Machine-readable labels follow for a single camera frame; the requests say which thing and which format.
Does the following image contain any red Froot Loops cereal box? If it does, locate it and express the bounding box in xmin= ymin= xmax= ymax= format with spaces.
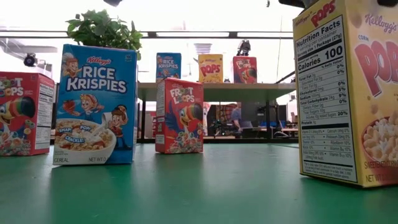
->
xmin=155 ymin=77 xmax=205 ymax=155
xmin=233 ymin=55 xmax=258 ymax=85
xmin=0 ymin=71 xmax=56 ymax=157

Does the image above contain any yellow Corn Pops cereal box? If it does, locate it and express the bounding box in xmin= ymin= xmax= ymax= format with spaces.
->
xmin=198 ymin=54 xmax=224 ymax=84
xmin=292 ymin=0 xmax=398 ymax=189

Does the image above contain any orange and black patterned cloth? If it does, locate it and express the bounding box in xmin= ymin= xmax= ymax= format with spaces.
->
xmin=217 ymin=104 xmax=234 ymax=125

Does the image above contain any person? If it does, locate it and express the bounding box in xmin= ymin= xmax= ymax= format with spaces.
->
xmin=231 ymin=102 xmax=247 ymax=133

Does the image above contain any grey cabinet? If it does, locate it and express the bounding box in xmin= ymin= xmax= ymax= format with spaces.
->
xmin=241 ymin=101 xmax=277 ymax=138

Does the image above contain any white ceiling vent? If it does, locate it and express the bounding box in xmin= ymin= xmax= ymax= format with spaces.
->
xmin=193 ymin=42 xmax=213 ymax=55

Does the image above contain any green plant in black pot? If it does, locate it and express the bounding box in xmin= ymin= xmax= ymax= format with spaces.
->
xmin=65 ymin=9 xmax=144 ymax=60

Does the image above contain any black hanging camera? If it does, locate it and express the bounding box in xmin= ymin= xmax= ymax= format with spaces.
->
xmin=237 ymin=39 xmax=252 ymax=57

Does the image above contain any black overhead light rail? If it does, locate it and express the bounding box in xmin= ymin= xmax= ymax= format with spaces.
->
xmin=0 ymin=30 xmax=294 ymax=39

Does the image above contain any black round ceiling camera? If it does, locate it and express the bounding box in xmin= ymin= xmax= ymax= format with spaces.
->
xmin=23 ymin=52 xmax=38 ymax=68

